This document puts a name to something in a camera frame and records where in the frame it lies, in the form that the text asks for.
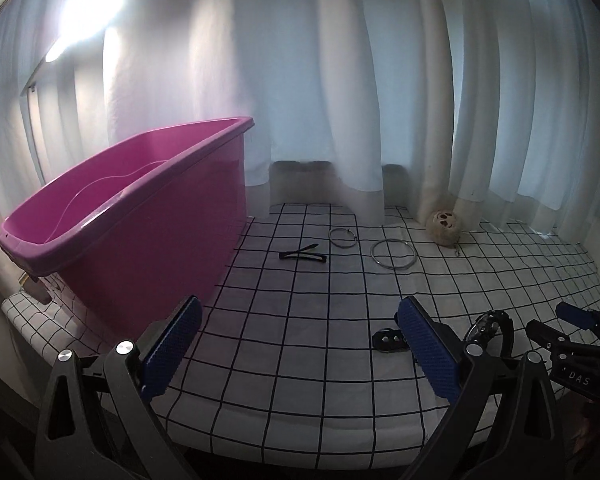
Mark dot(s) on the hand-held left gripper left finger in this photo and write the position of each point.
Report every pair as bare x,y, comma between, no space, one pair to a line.
172,345

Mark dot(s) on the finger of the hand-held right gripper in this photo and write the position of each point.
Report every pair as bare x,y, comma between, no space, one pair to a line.
560,346
577,312

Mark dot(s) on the large silver bangle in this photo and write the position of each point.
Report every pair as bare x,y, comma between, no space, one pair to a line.
373,255

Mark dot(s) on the white checked tablecloth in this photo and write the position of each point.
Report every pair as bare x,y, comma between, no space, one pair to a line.
305,335

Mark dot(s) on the black hair clip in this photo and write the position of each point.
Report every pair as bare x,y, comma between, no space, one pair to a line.
305,256

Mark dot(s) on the white sheer curtain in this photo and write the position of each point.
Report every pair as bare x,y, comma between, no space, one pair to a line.
305,85

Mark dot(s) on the cream thick curtain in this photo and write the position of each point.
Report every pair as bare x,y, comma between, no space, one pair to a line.
530,110

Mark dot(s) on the black wrist watch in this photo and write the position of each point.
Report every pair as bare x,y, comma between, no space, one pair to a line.
482,329

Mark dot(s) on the brown wooden piece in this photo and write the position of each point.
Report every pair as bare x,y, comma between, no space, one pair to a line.
34,290

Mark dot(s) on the small silver bangle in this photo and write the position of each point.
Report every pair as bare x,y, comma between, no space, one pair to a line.
331,240

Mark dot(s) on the pink plastic bin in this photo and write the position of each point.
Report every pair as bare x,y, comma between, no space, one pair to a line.
155,240

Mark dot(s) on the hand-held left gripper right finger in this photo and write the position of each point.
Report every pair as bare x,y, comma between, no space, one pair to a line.
427,345

